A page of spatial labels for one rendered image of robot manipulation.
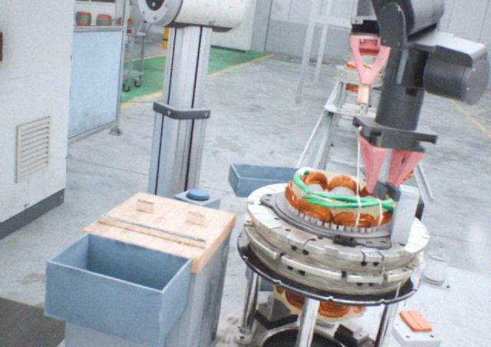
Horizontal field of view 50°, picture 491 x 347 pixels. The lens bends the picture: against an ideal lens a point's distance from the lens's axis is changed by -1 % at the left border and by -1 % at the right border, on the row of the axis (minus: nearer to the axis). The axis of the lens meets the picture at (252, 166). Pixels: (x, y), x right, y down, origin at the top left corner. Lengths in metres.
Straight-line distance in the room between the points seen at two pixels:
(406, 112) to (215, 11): 0.60
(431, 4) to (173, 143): 0.72
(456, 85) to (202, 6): 0.65
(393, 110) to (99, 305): 0.46
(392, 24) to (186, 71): 0.64
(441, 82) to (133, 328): 0.50
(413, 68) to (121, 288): 0.47
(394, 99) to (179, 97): 0.63
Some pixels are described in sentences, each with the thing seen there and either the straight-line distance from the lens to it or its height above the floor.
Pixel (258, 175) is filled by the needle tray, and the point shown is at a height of 1.04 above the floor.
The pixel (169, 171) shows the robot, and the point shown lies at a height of 1.03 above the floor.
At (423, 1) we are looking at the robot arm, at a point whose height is 1.46.
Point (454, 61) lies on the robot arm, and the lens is 0.68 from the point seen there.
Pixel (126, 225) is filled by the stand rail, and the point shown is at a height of 1.07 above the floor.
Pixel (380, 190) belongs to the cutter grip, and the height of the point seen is 1.21.
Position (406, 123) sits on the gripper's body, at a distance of 0.72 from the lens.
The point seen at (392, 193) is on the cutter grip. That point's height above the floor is 1.21.
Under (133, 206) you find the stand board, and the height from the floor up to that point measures 1.06.
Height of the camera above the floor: 1.42
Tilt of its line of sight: 17 degrees down
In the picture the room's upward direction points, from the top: 9 degrees clockwise
